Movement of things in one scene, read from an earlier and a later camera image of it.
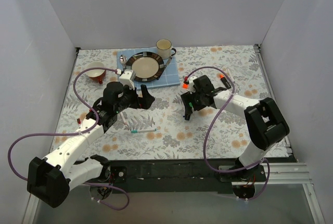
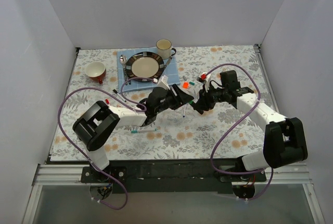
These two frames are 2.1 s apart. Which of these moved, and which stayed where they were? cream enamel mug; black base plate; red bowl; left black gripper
Moved: left black gripper
Stayed: black base plate; red bowl; cream enamel mug
